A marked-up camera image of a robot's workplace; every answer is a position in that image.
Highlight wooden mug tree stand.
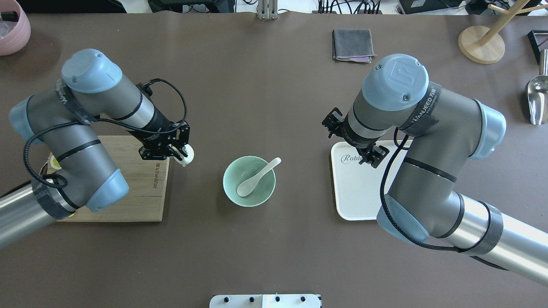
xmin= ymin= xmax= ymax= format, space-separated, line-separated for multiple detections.
xmin=457 ymin=0 xmax=548 ymax=65

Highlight white ceramic spoon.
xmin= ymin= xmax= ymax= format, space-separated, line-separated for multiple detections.
xmin=236 ymin=157 xmax=282 ymax=197

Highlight white steamed bun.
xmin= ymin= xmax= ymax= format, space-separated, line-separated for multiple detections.
xmin=175 ymin=144 xmax=194 ymax=166

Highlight wooden cutting board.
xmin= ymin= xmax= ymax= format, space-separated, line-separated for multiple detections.
xmin=65 ymin=135 xmax=170 ymax=223

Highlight metal scoop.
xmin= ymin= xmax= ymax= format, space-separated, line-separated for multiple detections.
xmin=526 ymin=49 xmax=548 ymax=125

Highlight pink bowl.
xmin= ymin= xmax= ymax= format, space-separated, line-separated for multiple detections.
xmin=0 ymin=0 xmax=31 ymax=56

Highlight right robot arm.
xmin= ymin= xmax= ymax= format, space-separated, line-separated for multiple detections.
xmin=331 ymin=54 xmax=547 ymax=285

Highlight light green bowl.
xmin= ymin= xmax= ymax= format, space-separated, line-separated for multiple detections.
xmin=223 ymin=155 xmax=277 ymax=208

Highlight cream rabbit tray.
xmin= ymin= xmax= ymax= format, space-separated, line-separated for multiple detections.
xmin=331 ymin=140 xmax=397 ymax=222

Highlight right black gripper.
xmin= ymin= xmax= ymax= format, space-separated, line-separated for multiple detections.
xmin=341 ymin=121 xmax=390 ymax=168

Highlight folded grey cloth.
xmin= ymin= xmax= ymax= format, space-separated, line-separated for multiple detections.
xmin=331 ymin=29 xmax=376 ymax=64

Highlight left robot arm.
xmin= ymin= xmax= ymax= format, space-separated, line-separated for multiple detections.
xmin=1 ymin=49 xmax=194 ymax=248

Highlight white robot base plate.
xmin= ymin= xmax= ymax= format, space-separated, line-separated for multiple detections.
xmin=209 ymin=293 xmax=323 ymax=308

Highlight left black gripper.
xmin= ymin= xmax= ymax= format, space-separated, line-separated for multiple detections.
xmin=138 ymin=121 xmax=190 ymax=160

